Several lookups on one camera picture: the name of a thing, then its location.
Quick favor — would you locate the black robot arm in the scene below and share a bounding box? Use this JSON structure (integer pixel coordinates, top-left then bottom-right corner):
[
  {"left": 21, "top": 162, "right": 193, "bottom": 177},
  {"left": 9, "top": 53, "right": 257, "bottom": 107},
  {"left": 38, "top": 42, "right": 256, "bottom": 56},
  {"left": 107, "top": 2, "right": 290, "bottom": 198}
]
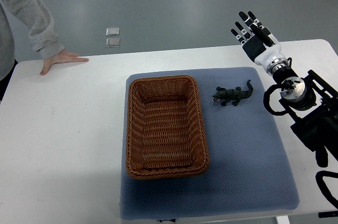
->
[{"left": 263, "top": 58, "right": 337, "bottom": 167}]

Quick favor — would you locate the black bracket at table edge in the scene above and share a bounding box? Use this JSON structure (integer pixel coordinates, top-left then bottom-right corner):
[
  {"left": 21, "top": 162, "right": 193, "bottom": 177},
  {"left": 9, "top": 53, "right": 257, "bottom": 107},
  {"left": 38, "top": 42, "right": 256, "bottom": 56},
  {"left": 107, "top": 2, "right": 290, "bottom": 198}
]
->
[{"left": 318, "top": 211, "right": 338, "bottom": 218}]

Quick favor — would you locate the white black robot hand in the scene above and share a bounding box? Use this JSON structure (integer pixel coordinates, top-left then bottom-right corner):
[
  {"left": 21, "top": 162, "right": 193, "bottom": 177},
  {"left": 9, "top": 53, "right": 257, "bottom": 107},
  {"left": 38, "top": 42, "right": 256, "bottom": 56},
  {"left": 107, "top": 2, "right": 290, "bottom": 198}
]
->
[{"left": 231, "top": 11, "right": 289, "bottom": 76}]

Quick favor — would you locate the floor metal plate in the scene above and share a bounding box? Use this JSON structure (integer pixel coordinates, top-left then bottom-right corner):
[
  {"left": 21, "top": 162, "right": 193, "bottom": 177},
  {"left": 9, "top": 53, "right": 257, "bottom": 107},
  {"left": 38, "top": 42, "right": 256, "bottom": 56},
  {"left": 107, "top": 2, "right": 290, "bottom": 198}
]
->
[
  {"left": 106, "top": 27, "right": 120, "bottom": 36},
  {"left": 106, "top": 37, "right": 120, "bottom": 48}
]

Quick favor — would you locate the upper floor metal plate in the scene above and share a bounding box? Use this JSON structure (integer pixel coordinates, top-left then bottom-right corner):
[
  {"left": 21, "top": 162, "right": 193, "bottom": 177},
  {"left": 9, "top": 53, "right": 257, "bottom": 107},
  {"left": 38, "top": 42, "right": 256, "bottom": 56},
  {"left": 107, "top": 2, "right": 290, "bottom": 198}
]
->
[{"left": 106, "top": 27, "right": 120, "bottom": 36}]

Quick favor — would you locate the lower floor metal plate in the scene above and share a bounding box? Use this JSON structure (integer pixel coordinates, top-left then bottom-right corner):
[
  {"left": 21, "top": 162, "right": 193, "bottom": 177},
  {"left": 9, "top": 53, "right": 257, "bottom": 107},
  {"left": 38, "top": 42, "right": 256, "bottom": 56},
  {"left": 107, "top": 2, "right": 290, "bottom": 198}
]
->
[{"left": 106, "top": 37, "right": 120, "bottom": 48}]

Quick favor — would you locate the blue-grey padded mat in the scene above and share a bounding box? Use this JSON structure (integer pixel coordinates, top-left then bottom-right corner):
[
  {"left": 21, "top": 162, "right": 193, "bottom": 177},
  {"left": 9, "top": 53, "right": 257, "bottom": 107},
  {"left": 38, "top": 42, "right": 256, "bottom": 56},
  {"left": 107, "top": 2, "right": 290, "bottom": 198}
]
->
[{"left": 120, "top": 67, "right": 299, "bottom": 220}]

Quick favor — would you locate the black cable loop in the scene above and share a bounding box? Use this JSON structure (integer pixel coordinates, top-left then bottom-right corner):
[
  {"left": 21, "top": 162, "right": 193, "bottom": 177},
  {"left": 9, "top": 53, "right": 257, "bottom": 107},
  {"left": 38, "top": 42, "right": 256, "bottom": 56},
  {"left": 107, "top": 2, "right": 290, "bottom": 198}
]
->
[{"left": 315, "top": 170, "right": 338, "bottom": 209}]

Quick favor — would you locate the grey sweatshirt sleeve forearm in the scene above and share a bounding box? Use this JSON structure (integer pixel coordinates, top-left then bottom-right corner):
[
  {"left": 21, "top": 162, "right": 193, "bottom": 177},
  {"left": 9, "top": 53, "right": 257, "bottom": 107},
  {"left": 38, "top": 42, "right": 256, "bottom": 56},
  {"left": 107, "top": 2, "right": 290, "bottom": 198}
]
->
[{"left": 2, "top": 0, "right": 64, "bottom": 59}]

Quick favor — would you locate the dark toy crocodile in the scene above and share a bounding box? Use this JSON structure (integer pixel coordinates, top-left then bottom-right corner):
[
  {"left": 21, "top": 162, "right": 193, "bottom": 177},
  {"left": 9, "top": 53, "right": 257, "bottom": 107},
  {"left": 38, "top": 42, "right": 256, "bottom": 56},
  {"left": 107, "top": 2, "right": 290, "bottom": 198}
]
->
[{"left": 212, "top": 80, "right": 254, "bottom": 106}]

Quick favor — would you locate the brown wicker basket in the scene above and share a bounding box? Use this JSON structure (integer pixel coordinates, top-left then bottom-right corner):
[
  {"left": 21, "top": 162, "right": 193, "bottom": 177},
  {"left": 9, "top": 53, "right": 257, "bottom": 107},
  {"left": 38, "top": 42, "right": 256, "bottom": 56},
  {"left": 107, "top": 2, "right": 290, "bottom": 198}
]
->
[{"left": 125, "top": 75, "right": 210, "bottom": 180}]

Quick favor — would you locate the person's bare hand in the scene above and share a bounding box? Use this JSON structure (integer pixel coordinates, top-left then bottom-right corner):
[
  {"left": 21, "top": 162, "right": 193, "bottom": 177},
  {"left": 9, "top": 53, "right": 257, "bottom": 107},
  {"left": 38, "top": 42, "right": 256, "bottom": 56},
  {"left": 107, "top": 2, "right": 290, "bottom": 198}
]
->
[{"left": 40, "top": 49, "right": 89, "bottom": 76}]

